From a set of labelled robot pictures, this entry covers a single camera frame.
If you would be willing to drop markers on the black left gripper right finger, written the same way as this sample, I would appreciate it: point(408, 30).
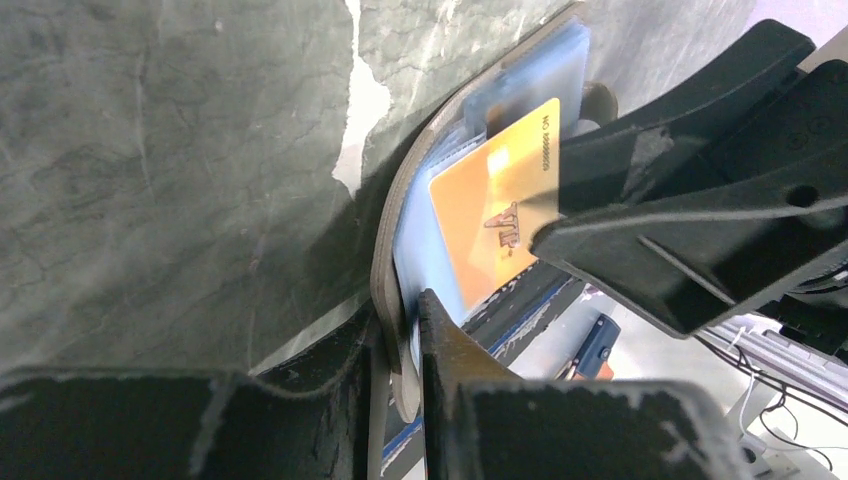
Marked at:
point(482, 421)

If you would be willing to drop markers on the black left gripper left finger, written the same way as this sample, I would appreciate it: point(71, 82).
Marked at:
point(308, 418)

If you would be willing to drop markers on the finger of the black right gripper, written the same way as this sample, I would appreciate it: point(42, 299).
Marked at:
point(725, 194)

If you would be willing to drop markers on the gold VIP credit card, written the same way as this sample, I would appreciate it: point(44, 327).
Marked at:
point(487, 204)

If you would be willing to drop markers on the blue orange clamp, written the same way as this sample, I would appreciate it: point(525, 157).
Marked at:
point(591, 362)

